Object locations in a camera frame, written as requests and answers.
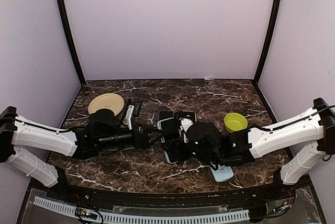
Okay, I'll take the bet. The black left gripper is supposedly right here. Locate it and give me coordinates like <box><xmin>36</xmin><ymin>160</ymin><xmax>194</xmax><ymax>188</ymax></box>
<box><xmin>97</xmin><ymin>121</ymin><xmax>165</xmax><ymax>150</ymax></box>

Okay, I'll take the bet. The white-backed phone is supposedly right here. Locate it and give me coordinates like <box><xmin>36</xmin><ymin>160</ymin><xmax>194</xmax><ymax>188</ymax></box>
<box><xmin>158</xmin><ymin>118</ymin><xmax>180</xmax><ymax>143</ymax></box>

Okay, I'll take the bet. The grey-blue phone case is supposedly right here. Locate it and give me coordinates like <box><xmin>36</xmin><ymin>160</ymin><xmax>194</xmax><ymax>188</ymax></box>
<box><xmin>157</xmin><ymin>118</ymin><xmax>183</xmax><ymax>164</ymax></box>

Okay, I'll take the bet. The purple-edged black phone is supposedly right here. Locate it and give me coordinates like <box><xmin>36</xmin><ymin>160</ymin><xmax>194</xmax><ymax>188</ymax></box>
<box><xmin>158</xmin><ymin>110</ymin><xmax>174</xmax><ymax>121</ymax></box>

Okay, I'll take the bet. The black phone light-blue edge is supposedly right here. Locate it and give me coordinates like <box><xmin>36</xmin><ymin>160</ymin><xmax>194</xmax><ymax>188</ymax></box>
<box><xmin>180</xmin><ymin>110</ymin><xmax>197</xmax><ymax>122</ymax></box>

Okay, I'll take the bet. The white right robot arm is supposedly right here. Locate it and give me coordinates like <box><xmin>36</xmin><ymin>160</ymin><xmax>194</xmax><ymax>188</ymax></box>
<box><xmin>157</xmin><ymin>98</ymin><xmax>334</xmax><ymax>200</ymax></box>

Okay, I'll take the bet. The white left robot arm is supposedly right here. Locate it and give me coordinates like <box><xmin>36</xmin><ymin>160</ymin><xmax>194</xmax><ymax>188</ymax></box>
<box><xmin>1</xmin><ymin>106</ymin><xmax>163</xmax><ymax>201</ymax></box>

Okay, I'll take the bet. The light blue phone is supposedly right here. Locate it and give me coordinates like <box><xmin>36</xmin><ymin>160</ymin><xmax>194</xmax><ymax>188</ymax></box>
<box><xmin>209</xmin><ymin>163</ymin><xmax>234</xmax><ymax>183</ymax></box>

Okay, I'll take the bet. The beige ceramic plate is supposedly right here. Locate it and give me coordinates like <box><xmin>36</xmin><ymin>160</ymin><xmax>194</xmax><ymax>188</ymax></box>
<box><xmin>88</xmin><ymin>93</ymin><xmax>125</xmax><ymax>116</ymax></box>

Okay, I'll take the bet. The lime green bowl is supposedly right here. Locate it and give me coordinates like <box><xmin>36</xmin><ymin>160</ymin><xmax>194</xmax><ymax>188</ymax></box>
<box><xmin>224</xmin><ymin>113</ymin><xmax>248</xmax><ymax>133</ymax></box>

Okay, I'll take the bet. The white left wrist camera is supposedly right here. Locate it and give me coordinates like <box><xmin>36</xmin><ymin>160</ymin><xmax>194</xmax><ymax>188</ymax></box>
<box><xmin>121</xmin><ymin>98</ymin><xmax>142</xmax><ymax>130</ymax></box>

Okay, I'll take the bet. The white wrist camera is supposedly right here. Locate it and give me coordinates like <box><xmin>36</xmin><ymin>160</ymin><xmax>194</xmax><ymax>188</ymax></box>
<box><xmin>121</xmin><ymin>98</ymin><xmax>142</xmax><ymax>130</ymax></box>
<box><xmin>174</xmin><ymin>110</ymin><xmax>195</xmax><ymax>143</ymax></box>

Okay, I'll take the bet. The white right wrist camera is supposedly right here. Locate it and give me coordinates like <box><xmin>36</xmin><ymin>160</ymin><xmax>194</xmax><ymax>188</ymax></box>
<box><xmin>174</xmin><ymin>110</ymin><xmax>195</xmax><ymax>143</ymax></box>

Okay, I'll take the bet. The black front table rail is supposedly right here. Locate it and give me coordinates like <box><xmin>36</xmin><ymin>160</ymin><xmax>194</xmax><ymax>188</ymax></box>
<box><xmin>25</xmin><ymin>169</ymin><xmax>314</xmax><ymax>209</ymax></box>

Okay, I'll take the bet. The white slotted cable duct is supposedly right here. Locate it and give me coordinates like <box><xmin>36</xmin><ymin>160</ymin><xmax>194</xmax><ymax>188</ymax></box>
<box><xmin>33</xmin><ymin>196</ymin><xmax>250</xmax><ymax>223</ymax></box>

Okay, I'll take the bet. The black left frame post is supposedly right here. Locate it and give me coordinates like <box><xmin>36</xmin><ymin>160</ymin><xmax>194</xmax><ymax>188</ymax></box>
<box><xmin>57</xmin><ymin>0</ymin><xmax>86</xmax><ymax>86</ymax></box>

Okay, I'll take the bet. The black frame post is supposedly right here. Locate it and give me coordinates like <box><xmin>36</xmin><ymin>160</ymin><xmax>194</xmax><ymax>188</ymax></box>
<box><xmin>57</xmin><ymin>0</ymin><xmax>86</xmax><ymax>86</ymax></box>
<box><xmin>253</xmin><ymin>0</ymin><xmax>281</xmax><ymax>86</ymax></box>

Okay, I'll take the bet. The black right frame post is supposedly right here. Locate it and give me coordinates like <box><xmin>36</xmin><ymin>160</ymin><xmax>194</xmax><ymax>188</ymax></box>
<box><xmin>253</xmin><ymin>0</ymin><xmax>281</xmax><ymax>86</ymax></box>

